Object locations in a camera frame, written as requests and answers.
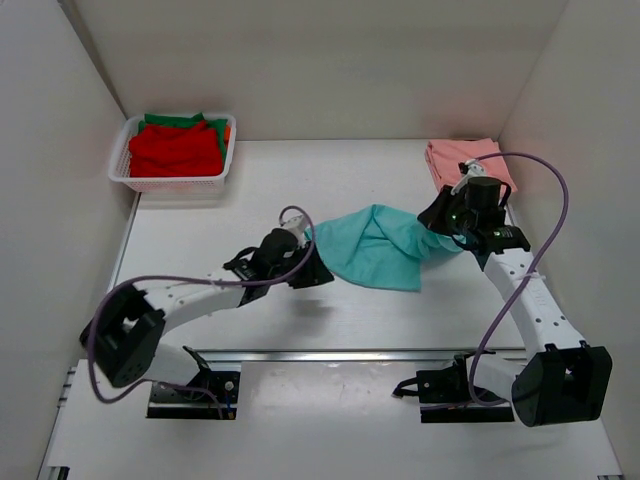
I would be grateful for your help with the orange t shirt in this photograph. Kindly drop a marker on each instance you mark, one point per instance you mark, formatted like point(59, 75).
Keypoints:
point(227, 134)

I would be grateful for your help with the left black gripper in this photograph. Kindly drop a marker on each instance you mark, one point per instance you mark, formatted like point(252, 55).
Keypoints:
point(316, 271)

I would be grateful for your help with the metal table rail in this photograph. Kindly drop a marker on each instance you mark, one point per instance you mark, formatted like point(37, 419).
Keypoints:
point(330, 355)

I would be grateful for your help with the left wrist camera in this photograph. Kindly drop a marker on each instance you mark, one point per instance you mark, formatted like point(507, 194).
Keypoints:
point(297, 226)

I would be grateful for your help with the green t shirt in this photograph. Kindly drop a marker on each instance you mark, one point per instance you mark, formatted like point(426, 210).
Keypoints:
point(187, 122)

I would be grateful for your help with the folded pink t shirt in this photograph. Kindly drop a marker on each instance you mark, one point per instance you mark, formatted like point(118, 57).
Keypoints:
point(443, 156)

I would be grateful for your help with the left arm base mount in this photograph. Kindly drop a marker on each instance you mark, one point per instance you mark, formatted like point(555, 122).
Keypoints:
point(195, 390)

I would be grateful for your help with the red t shirt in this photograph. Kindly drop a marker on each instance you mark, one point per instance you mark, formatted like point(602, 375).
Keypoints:
point(163, 152)

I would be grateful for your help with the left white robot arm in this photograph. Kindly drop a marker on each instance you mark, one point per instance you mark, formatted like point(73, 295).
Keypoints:
point(125, 338)

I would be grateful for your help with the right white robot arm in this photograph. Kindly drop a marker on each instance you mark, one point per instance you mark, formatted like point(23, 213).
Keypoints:
point(564, 379)

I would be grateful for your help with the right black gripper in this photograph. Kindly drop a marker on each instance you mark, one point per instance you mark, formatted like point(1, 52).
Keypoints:
point(431, 218)

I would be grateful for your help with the teal t shirt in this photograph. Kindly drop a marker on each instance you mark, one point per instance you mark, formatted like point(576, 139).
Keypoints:
point(379, 247)

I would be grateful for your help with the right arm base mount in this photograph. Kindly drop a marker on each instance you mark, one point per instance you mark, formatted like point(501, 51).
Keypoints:
point(443, 396)

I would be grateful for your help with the white plastic basket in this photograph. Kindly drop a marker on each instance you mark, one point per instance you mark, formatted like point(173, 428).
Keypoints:
point(119, 164)

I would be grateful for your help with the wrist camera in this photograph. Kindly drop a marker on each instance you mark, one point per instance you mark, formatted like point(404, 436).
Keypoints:
point(297, 226)
point(468, 170)

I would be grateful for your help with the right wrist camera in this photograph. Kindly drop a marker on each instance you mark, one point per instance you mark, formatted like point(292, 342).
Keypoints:
point(468, 170)

